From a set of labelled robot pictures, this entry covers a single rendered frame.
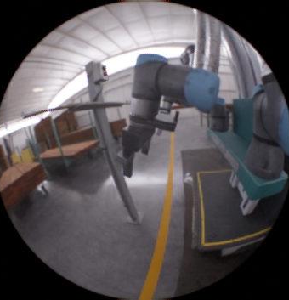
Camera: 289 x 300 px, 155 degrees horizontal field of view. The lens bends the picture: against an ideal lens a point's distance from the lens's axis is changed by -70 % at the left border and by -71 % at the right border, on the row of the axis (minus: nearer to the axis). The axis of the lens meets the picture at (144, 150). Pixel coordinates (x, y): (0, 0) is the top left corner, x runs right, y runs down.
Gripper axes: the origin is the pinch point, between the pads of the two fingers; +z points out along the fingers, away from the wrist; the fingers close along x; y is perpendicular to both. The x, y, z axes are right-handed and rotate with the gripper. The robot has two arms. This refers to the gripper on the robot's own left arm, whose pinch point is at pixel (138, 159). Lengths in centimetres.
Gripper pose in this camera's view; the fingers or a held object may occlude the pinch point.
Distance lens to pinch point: 36.8
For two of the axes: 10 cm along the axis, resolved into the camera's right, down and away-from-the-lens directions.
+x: -4.1, 5.1, -7.6
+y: -9.0, -3.4, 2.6
